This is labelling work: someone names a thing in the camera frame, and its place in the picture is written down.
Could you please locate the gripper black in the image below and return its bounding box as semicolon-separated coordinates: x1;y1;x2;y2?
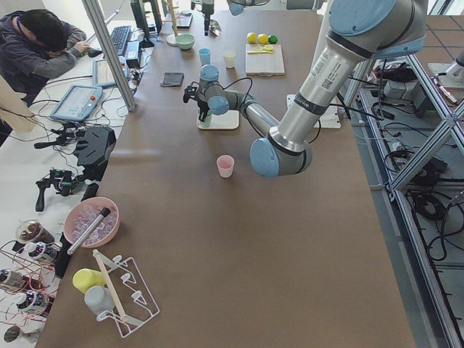
196;96;210;123

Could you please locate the green plastic cup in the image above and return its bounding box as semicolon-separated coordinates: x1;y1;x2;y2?
196;112;212;129

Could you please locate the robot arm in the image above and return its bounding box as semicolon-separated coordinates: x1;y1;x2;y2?
191;0;268;36
183;1;428;178

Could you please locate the cream rabbit print tray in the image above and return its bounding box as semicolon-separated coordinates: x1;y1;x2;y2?
199;110;240;131

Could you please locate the grey folded cloth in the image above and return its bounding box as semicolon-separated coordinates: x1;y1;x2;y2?
160;72;184;87

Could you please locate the pink plastic cup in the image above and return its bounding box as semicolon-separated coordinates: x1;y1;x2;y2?
216;154;235;178

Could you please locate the blue plastic cup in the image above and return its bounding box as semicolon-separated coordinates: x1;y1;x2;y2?
198;48;211;66

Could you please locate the pale yellow plastic cup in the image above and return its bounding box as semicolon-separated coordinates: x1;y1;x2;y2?
223;50;236;69

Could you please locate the light green bowl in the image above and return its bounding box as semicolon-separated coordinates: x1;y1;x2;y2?
175;33;195;51

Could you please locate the wooden round stand base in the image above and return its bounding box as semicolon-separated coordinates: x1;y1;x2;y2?
166;33;180;46

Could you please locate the bamboo cutting board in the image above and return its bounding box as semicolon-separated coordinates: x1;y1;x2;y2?
245;44;285;76

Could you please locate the whole lemon outer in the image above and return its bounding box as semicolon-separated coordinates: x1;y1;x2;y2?
246;32;257;44

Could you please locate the whole lemon near lime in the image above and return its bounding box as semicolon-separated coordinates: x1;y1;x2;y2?
257;33;268;45

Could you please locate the green lime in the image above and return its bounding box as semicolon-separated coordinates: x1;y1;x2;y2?
268;35;278;44

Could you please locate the blue teach pendant far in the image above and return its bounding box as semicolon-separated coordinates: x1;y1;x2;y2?
92;56;129;88

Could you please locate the blue teach pendant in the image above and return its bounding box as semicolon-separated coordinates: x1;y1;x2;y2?
92;56;129;88
49;85;103;122

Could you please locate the black keyboard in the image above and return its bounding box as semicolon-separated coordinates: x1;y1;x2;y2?
110;25;131;56

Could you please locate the blue teach pendant near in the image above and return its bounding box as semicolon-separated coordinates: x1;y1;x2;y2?
49;85;103;122

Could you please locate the steel muddler black tip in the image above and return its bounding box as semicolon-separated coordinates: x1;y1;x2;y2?
67;207;111;256

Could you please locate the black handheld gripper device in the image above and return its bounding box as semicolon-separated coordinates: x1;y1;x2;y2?
35;168;85;212

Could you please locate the pink bowl of ice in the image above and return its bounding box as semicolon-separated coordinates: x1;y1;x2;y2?
64;197;120;248

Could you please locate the seated person dark hoodie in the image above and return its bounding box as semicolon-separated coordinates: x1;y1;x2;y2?
1;9;91;106

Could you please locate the yellow cup on rack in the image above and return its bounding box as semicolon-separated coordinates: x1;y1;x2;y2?
72;268;106;294

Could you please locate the cup of iced drink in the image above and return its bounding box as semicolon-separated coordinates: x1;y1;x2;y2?
16;220;54;244

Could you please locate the grey cup on rack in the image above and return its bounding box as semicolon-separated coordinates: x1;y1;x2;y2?
84;286;115;315

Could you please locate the tea bottle on rack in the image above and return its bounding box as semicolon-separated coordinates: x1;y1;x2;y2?
25;241;58;265

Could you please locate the aluminium frame post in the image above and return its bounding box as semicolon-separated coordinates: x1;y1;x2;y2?
82;0;136;112

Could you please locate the white wire cup rack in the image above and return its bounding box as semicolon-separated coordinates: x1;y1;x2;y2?
93;249;160;339

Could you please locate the copper wire bottle rack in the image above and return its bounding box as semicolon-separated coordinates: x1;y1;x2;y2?
1;240;59;331

